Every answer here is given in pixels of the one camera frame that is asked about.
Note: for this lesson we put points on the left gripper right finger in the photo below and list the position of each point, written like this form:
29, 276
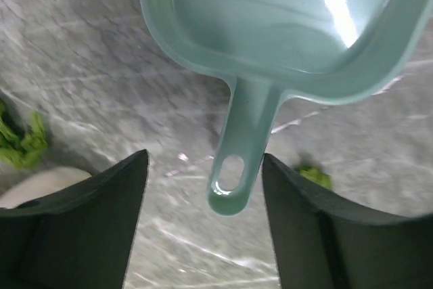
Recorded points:
322, 240

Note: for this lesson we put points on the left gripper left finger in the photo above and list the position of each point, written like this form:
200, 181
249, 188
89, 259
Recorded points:
79, 237

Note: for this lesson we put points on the teal dustpan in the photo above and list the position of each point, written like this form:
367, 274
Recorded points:
331, 52

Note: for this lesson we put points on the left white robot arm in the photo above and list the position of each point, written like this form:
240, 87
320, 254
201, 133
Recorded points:
40, 184

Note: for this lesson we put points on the green scrap front centre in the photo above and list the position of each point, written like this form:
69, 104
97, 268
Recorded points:
316, 175

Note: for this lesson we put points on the green scrap table centre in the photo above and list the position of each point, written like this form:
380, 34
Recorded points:
22, 148

